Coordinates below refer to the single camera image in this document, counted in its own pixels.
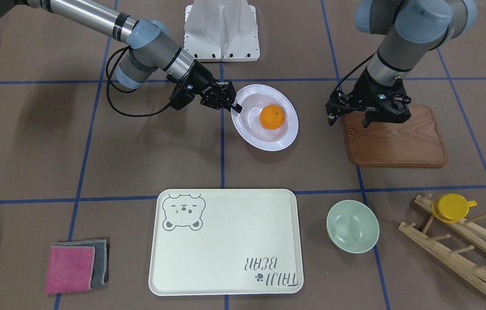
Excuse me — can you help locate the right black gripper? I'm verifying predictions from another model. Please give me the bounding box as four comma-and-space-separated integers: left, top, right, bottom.
168, 60, 242, 114

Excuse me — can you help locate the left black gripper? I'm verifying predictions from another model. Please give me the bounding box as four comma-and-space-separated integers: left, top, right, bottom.
327, 69, 411, 128

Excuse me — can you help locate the white round plate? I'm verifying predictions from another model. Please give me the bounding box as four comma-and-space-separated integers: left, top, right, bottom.
231, 84, 299, 151

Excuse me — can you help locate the orange fruit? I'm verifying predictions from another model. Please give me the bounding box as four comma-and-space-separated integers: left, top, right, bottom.
259, 104, 285, 130

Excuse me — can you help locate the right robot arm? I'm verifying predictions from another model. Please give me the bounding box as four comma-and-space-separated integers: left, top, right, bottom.
0, 0, 242, 113

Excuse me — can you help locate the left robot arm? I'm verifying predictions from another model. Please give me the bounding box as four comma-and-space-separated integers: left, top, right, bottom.
325, 0, 477, 128

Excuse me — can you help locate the cream bear tray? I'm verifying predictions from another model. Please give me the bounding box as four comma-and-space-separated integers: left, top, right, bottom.
149, 189, 304, 296

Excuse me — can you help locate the wooden cutting board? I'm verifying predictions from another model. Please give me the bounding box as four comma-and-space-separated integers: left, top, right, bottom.
343, 105, 448, 167

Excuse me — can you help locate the green bowl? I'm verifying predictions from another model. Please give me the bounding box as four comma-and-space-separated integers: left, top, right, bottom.
325, 200, 379, 254

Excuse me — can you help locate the yellow mug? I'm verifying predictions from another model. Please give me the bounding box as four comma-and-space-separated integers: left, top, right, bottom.
431, 193, 477, 223

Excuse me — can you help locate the wooden drying rack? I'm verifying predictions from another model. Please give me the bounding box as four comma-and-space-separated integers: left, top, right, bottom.
398, 195, 486, 296

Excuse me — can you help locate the grey folded cloth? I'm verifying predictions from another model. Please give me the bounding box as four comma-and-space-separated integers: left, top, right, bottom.
53, 239, 108, 290

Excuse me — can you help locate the pink folded cloth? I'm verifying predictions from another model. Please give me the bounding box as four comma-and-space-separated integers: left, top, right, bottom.
45, 245, 95, 295

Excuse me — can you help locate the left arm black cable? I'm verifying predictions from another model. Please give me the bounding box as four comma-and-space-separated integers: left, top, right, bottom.
333, 52, 375, 97

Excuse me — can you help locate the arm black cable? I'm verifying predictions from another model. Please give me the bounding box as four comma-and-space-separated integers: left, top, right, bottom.
105, 46, 179, 118
333, 52, 375, 97

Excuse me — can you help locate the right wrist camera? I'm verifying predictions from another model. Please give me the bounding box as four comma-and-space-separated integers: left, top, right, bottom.
169, 86, 195, 111

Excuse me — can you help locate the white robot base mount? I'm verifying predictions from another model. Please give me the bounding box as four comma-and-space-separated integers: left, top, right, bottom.
183, 0, 260, 62

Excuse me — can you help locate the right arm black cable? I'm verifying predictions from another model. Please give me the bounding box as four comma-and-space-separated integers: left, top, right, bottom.
105, 46, 179, 118

